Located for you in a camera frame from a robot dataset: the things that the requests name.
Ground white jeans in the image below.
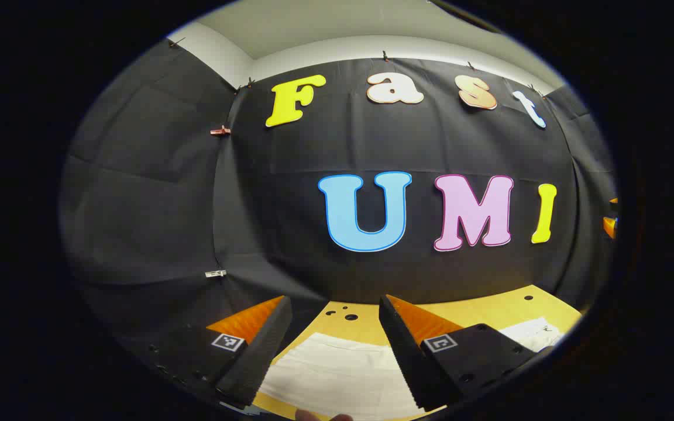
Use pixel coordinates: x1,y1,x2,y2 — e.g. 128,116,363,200
253,318,566,421

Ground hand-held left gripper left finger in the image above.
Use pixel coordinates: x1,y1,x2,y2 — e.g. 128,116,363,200
116,295,294,410

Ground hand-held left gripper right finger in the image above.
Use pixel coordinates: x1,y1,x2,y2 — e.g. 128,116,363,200
378,294,555,413

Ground black backdrop cloth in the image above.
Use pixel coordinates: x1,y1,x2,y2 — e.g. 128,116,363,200
59,38,618,375

